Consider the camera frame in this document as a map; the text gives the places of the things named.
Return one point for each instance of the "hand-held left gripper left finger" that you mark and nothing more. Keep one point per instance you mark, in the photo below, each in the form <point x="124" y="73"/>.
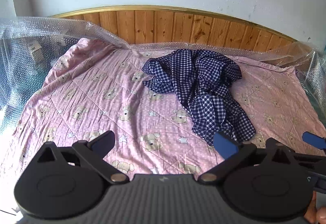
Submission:
<point x="101" y="143"/>

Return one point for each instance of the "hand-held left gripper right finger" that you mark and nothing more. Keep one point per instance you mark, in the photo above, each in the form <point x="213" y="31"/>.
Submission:
<point x="225" y="147"/>

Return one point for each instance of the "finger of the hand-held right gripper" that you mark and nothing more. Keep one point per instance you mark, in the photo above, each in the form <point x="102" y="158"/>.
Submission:
<point x="314" y="139"/>
<point x="318" y="182"/>

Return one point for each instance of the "navy checked shirt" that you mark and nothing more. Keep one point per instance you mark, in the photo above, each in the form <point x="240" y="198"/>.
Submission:
<point x="203" y="81"/>

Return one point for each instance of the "person's right hand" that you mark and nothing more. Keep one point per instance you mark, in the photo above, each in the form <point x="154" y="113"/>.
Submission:
<point x="313" y="212"/>

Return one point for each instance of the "pink bear-print blanket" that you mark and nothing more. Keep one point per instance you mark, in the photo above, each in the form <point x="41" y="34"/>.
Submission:
<point x="101" y="112"/>

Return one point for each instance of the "labelled cardboard box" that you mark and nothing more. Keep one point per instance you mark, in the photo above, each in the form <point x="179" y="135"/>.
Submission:
<point x="37" y="55"/>

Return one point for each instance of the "clear bubble wrap sheet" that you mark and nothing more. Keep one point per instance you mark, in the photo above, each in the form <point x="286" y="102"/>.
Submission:
<point x="25" y="35"/>

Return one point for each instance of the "wooden headboard with brass trim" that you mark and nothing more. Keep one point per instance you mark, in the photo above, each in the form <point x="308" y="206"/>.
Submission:
<point x="165" y="25"/>

